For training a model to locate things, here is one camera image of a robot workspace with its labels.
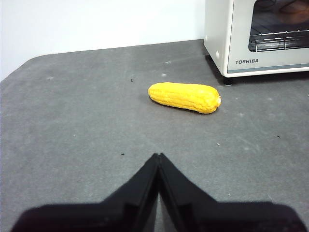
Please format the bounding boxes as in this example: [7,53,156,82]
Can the cream Toshiba toaster oven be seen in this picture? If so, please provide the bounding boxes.
[203,0,309,87]

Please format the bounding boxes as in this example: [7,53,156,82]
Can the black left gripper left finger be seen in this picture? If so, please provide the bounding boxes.
[11,153,159,232]

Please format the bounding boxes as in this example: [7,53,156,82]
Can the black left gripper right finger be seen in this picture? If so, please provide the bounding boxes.
[159,153,302,232]

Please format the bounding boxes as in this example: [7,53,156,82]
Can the yellow corn cob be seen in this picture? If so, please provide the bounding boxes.
[147,82,222,115]

